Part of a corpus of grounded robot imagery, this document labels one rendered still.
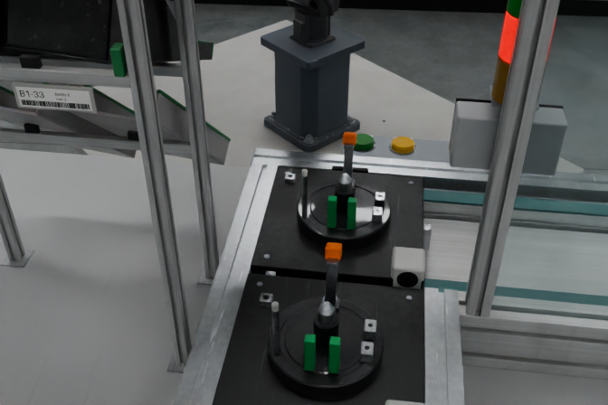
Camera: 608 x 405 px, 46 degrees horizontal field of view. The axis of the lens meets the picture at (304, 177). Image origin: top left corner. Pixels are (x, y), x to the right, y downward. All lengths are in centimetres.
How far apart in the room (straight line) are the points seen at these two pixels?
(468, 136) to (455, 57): 291
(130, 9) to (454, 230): 66
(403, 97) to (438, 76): 193
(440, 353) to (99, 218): 65
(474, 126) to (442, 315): 28
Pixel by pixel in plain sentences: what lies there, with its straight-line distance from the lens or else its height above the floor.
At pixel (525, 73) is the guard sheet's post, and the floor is 131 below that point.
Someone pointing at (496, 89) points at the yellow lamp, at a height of 127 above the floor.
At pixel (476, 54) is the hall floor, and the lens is 379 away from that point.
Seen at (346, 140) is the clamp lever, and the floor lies 107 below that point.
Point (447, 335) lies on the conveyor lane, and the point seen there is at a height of 96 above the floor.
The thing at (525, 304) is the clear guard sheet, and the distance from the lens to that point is 98.
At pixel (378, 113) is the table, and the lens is 155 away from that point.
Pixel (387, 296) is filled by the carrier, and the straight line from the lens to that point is 97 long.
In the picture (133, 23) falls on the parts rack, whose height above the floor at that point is 137.
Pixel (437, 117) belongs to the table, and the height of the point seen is 86.
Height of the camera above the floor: 166
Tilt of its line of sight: 36 degrees down
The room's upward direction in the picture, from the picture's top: straight up
